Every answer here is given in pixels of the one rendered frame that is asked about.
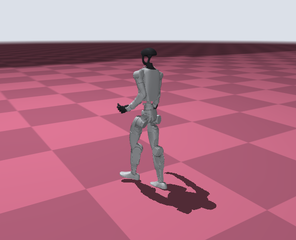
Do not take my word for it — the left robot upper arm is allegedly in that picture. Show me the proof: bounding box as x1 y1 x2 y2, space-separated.
133 70 147 99

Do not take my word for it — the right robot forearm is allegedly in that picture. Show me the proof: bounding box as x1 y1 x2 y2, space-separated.
153 92 161 108

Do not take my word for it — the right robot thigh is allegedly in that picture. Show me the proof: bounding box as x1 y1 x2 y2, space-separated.
147 114 163 156

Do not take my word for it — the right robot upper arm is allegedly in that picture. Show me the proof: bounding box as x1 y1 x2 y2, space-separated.
159 72 163 93

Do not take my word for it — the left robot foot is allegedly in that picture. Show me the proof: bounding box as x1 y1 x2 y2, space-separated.
120 171 140 180

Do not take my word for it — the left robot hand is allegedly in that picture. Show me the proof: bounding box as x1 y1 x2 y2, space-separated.
117 104 129 113

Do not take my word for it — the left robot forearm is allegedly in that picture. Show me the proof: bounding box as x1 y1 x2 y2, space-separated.
125 93 144 112

